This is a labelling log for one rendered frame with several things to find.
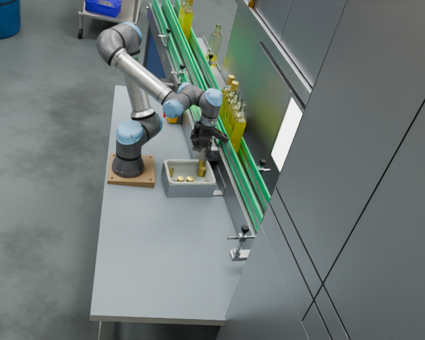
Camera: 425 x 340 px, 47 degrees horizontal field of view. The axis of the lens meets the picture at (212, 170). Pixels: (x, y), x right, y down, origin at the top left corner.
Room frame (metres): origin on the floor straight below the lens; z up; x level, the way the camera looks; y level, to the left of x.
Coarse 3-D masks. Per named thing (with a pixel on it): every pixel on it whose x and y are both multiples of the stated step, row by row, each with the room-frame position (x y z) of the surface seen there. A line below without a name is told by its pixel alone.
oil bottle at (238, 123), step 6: (234, 114) 1.99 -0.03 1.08; (234, 120) 1.97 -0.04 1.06; (240, 120) 1.96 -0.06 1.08; (246, 120) 1.98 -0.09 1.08; (234, 126) 1.95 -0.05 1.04; (240, 126) 1.96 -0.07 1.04; (228, 132) 2.00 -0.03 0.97; (234, 132) 1.95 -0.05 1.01; (240, 132) 1.97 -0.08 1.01; (234, 138) 1.96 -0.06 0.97; (240, 138) 1.97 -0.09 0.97; (234, 144) 1.96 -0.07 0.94
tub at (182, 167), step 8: (168, 160) 1.83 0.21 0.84; (176, 160) 1.85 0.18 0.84; (184, 160) 1.86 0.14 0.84; (192, 160) 1.88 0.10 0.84; (176, 168) 1.84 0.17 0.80; (184, 168) 1.86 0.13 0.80; (192, 168) 1.88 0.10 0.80; (208, 168) 1.86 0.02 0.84; (168, 176) 1.72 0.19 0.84; (176, 176) 1.82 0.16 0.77; (184, 176) 1.83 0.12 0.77; (192, 176) 1.85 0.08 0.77; (208, 176) 1.83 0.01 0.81; (176, 184) 1.68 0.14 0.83; (184, 184) 1.70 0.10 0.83; (192, 184) 1.71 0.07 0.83; (200, 184) 1.73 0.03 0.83; (208, 184) 1.74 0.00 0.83
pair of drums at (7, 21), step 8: (0, 0) 4.02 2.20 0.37; (8, 0) 4.09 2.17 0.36; (16, 0) 4.19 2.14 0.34; (0, 8) 4.02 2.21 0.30; (8, 8) 4.09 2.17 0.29; (16, 8) 4.20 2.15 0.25; (0, 16) 4.01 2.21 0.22; (8, 16) 4.08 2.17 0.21; (16, 16) 4.19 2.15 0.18; (0, 24) 4.01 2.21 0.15; (8, 24) 4.08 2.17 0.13; (16, 24) 4.19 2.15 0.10; (0, 32) 4.00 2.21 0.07; (8, 32) 4.07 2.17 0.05; (16, 32) 4.18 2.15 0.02
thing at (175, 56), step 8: (152, 0) 3.56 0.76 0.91; (160, 8) 3.31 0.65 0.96; (160, 16) 3.24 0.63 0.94; (160, 24) 3.20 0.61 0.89; (168, 40) 2.94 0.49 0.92; (168, 48) 2.89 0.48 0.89; (176, 56) 2.68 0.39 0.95; (176, 64) 2.66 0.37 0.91; (184, 72) 2.49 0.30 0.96; (184, 80) 2.44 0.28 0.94; (192, 112) 2.21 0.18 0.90
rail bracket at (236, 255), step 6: (246, 228) 1.34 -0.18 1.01; (240, 234) 1.34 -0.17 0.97; (240, 240) 1.33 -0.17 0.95; (240, 246) 1.34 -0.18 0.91; (234, 252) 1.33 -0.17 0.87; (240, 252) 1.34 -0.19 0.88; (246, 252) 1.36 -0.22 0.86; (234, 258) 1.32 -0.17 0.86; (240, 258) 1.33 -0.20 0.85; (246, 258) 1.34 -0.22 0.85
